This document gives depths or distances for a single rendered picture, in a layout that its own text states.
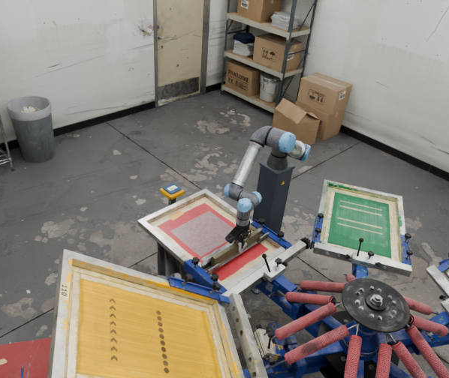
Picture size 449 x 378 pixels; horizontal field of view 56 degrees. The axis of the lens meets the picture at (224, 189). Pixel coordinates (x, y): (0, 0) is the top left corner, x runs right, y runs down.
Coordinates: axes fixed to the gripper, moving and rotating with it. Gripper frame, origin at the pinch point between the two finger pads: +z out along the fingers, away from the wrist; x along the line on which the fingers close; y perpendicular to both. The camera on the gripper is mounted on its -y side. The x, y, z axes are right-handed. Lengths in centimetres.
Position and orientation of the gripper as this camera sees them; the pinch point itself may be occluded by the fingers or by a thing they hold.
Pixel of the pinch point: (236, 249)
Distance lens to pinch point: 254.0
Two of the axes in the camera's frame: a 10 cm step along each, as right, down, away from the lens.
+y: 7.2, -3.5, 5.9
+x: -6.9, -4.6, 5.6
